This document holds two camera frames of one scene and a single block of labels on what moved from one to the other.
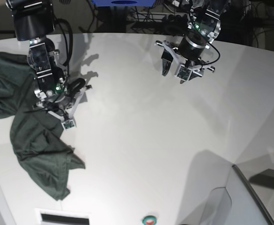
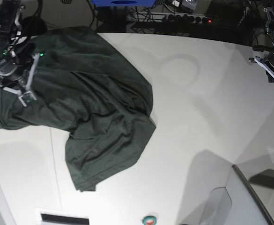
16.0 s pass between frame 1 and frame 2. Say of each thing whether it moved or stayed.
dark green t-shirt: moved
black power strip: stayed
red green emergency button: stayed
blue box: stayed
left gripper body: moved
